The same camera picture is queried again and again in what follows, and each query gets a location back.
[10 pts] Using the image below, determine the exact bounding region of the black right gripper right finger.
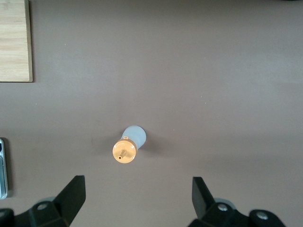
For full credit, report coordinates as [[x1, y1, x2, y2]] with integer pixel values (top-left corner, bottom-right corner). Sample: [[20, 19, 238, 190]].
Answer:
[[188, 176, 288, 227]]

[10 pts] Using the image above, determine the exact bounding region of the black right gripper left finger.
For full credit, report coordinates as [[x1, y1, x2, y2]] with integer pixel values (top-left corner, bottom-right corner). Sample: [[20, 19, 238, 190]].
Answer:
[[0, 175, 86, 227]]

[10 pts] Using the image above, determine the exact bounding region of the sauce bottle with orange cap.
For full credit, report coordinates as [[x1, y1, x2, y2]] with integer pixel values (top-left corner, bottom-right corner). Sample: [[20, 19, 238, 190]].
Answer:
[[112, 125, 148, 164]]

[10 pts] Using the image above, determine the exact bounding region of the silver digital kitchen scale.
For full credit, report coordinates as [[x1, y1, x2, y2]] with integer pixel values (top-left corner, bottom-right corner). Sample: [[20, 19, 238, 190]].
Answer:
[[0, 137, 9, 199]]

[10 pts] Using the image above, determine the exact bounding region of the brown table cover sheet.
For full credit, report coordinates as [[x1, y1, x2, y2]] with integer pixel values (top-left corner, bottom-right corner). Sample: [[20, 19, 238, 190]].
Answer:
[[0, 0, 303, 227]]

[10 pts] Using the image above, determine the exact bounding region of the bamboo cutting board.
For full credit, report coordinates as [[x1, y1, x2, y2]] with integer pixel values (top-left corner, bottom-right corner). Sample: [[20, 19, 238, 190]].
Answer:
[[0, 0, 34, 83]]

